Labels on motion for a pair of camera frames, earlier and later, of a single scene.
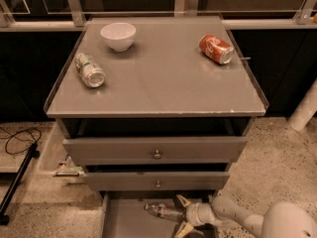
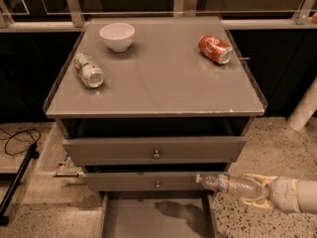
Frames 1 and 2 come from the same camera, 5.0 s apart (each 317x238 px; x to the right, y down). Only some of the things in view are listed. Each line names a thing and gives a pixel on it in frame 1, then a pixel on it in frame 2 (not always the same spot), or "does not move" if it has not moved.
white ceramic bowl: x=118 y=35 does not move
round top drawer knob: x=157 y=155 does not move
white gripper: x=193 y=214 to x=283 y=193
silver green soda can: x=90 y=71 does not move
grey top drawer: x=156 y=151 does not move
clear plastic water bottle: x=166 y=211 to x=238 y=185
